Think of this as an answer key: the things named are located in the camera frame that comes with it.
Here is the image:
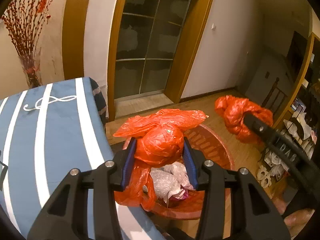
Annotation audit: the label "clear bubble wrap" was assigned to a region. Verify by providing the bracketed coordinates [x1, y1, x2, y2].
[142, 161, 195, 206]

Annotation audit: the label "orange plastic bag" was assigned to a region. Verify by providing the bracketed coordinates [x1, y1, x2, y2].
[215, 95, 273, 144]
[113, 109, 208, 211]

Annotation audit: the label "pink plastic bag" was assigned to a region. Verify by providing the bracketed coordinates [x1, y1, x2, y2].
[168, 188, 189, 201]

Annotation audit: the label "orange trash bag liner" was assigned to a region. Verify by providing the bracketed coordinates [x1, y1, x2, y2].
[115, 124, 234, 220]

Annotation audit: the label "orange plastic trash basket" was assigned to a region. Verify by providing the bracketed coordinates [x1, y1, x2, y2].
[115, 125, 226, 220]

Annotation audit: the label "person's right hand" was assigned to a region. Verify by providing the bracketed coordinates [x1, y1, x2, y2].
[271, 194, 316, 230]

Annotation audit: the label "cluttered storage shelf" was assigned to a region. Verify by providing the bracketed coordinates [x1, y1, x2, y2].
[256, 32, 320, 188]

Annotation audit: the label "blue white striped tablecloth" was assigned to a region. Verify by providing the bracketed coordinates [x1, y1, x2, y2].
[1, 77, 113, 236]

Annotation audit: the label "wooden chair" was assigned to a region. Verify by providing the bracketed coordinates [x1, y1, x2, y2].
[261, 77, 287, 114]

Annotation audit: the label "glass vase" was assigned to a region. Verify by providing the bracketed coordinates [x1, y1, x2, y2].
[19, 50, 43, 88]

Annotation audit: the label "glass sliding door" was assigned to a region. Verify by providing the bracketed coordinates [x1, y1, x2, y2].
[114, 0, 190, 99]

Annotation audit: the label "red berry branches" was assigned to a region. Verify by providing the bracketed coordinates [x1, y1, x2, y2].
[1, 0, 53, 56]

